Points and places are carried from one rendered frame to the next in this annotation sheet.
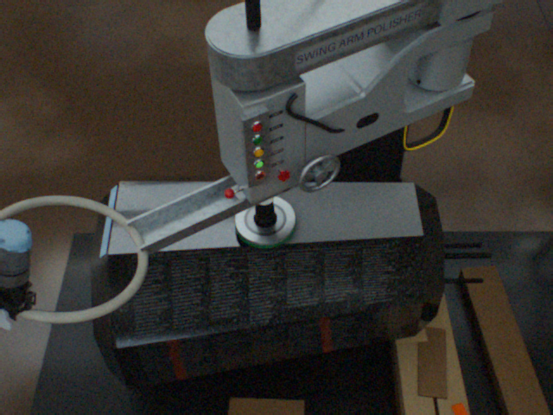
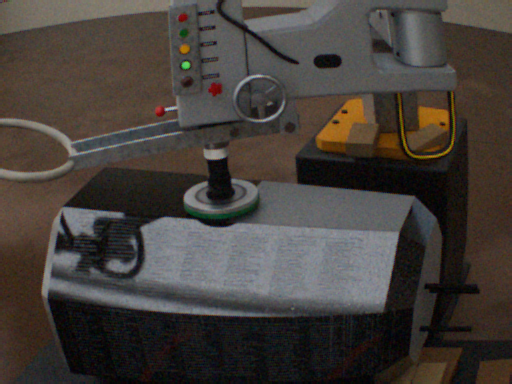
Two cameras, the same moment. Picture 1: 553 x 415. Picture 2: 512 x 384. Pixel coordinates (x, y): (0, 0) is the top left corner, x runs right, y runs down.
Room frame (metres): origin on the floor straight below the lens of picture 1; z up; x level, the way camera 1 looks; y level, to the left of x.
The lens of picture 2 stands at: (-0.87, -1.03, 2.05)
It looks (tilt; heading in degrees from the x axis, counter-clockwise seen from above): 24 degrees down; 22
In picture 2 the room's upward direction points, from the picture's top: 5 degrees counter-clockwise
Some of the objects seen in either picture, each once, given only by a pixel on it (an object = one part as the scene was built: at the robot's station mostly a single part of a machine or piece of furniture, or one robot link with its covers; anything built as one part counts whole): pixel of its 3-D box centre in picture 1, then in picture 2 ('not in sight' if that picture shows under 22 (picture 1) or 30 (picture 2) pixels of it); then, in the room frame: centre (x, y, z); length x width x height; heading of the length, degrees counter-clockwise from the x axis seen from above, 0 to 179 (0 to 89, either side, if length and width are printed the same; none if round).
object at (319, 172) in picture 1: (313, 166); (258, 95); (1.47, -0.11, 1.20); 0.15 x 0.10 x 0.15; 117
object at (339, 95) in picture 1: (371, 91); (342, 45); (1.69, -0.31, 1.30); 0.74 x 0.23 x 0.49; 117
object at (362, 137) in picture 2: not in sight; (363, 139); (2.17, -0.21, 0.81); 0.20 x 0.10 x 0.05; 6
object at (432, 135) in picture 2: not in sight; (422, 137); (2.24, -0.43, 0.80); 0.20 x 0.10 x 0.05; 139
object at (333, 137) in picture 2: not in sight; (392, 127); (2.42, -0.27, 0.76); 0.49 x 0.49 x 0.05; 88
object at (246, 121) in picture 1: (256, 149); (184, 47); (1.39, 0.06, 1.37); 0.08 x 0.03 x 0.28; 117
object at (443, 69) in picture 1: (439, 50); (417, 32); (1.82, -0.54, 1.34); 0.19 x 0.19 x 0.20
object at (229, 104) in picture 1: (282, 118); (235, 46); (1.56, -0.02, 1.32); 0.36 x 0.22 x 0.45; 117
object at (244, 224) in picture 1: (265, 220); (220, 195); (1.52, 0.05, 0.86); 0.21 x 0.21 x 0.01
